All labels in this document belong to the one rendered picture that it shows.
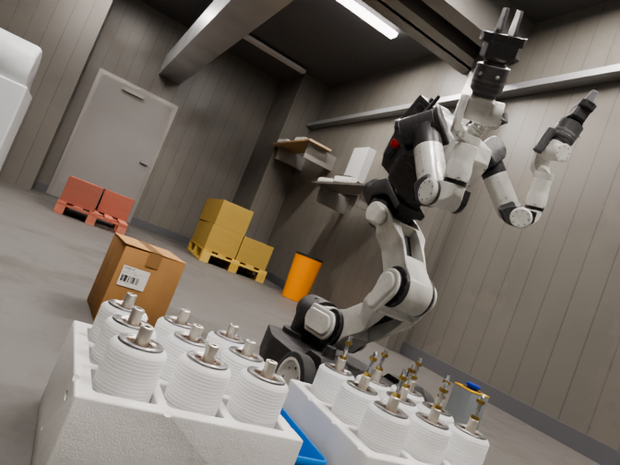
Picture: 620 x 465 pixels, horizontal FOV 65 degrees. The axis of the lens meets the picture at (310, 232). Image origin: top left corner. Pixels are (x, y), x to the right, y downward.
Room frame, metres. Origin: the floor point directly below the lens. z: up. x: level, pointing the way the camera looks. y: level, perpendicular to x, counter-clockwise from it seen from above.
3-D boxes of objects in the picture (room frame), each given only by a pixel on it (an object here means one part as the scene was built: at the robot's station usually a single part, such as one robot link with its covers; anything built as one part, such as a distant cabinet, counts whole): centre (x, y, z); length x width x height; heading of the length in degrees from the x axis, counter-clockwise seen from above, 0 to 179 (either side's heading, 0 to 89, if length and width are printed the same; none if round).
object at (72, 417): (0.97, 0.14, 0.09); 0.39 x 0.39 x 0.18; 26
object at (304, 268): (6.06, -0.11, 0.29); 0.37 x 0.36 x 0.57; 27
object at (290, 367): (1.58, -0.13, 0.10); 0.20 x 0.05 x 0.20; 27
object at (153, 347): (0.81, 0.19, 0.25); 0.08 x 0.08 x 0.01
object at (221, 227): (7.15, 1.01, 0.42); 1.44 x 1.03 x 0.85; 26
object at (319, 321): (1.95, -0.24, 0.28); 0.21 x 0.20 x 0.13; 27
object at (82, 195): (5.86, 2.48, 0.21); 1.19 x 0.78 x 0.41; 26
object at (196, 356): (0.86, 0.08, 0.25); 0.08 x 0.08 x 0.01
